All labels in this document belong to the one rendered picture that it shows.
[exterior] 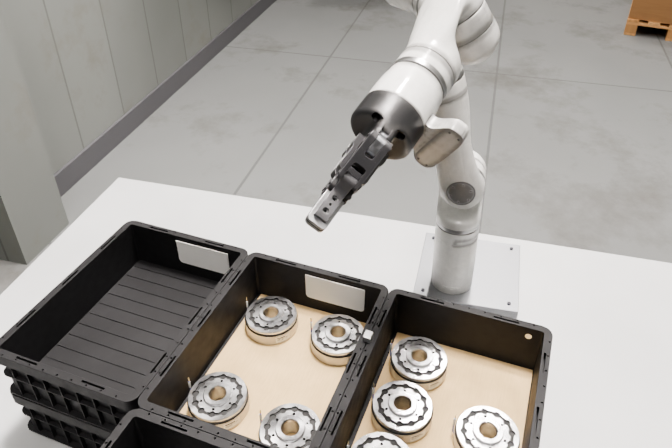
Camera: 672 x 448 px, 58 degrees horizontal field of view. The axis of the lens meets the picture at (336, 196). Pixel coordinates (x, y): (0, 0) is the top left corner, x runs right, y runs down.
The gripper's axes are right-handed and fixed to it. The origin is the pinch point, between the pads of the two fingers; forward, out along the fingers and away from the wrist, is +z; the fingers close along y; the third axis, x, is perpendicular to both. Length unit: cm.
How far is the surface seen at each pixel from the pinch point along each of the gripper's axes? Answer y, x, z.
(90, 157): -268, -98, -61
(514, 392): -44, 49, -14
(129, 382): -66, -6, 21
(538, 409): -31, 48, -9
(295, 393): -55, 19, 7
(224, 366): -63, 6, 10
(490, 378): -46, 46, -14
